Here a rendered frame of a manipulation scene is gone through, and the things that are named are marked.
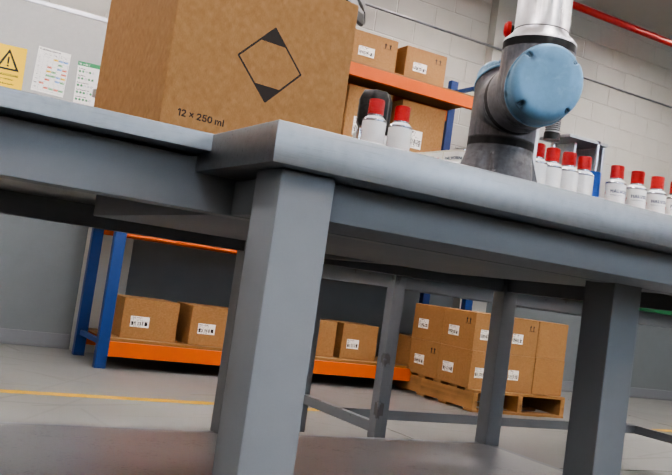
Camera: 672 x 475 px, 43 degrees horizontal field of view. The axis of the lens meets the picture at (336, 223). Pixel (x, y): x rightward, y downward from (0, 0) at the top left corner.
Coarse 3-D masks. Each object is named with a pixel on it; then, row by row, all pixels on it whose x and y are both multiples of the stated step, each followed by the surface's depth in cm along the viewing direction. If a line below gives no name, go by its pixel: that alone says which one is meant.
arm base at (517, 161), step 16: (480, 144) 145; (496, 144) 143; (512, 144) 143; (528, 144) 145; (464, 160) 146; (480, 160) 143; (496, 160) 142; (512, 160) 142; (528, 160) 144; (528, 176) 143
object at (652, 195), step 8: (656, 176) 221; (656, 184) 220; (648, 192) 221; (656, 192) 219; (664, 192) 220; (648, 200) 220; (656, 200) 219; (664, 200) 219; (648, 208) 220; (656, 208) 219; (664, 208) 220
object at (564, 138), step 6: (540, 138) 221; (564, 138) 215; (570, 138) 214; (576, 138) 213; (582, 138) 214; (582, 144) 220; (588, 144) 219; (594, 144) 218; (600, 144) 217; (606, 144) 219
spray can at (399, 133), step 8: (400, 112) 181; (408, 112) 181; (400, 120) 181; (408, 120) 181; (392, 128) 180; (400, 128) 179; (408, 128) 180; (392, 136) 180; (400, 136) 179; (408, 136) 180; (392, 144) 180; (400, 144) 179; (408, 144) 180
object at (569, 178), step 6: (564, 156) 206; (570, 156) 205; (576, 156) 205; (564, 162) 205; (570, 162) 205; (564, 168) 204; (570, 168) 204; (564, 174) 204; (570, 174) 203; (576, 174) 204; (564, 180) 204; (570, 180) 203; (576, 180) 204; (564, 186) 203; (570, 186) 203; (576, 186) 204
